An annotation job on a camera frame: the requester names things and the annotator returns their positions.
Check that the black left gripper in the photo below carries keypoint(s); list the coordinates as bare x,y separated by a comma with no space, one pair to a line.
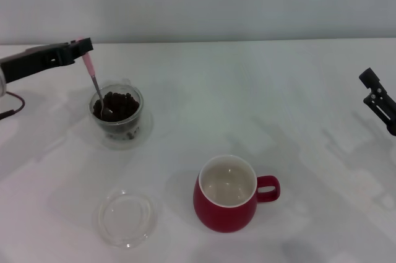
28,63

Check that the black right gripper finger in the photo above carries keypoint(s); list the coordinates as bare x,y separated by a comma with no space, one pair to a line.
379,102

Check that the round clear glass lid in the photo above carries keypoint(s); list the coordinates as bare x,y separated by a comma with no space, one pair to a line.
128,219

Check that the red mug white inside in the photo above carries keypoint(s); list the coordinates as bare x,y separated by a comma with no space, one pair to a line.
222,218

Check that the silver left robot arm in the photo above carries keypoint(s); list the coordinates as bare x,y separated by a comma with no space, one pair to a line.
2,85

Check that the heap of coffee beans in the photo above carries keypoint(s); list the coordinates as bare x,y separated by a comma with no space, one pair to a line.
122,105

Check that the glass jar of coffee beans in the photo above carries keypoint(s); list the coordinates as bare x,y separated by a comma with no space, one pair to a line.
102,128

